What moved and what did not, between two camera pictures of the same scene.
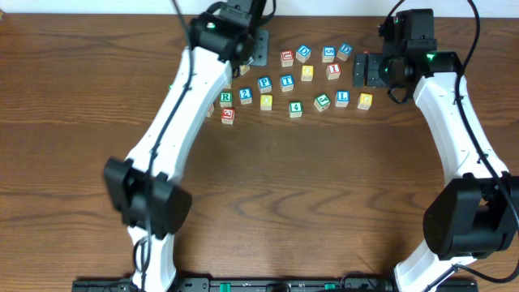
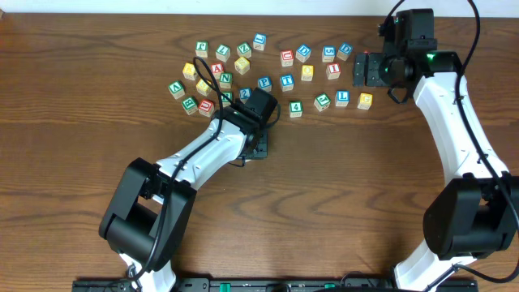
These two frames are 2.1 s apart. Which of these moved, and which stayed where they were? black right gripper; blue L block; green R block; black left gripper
Moved: black left gripper
Stayed: green R block; blue L block; black right gripper
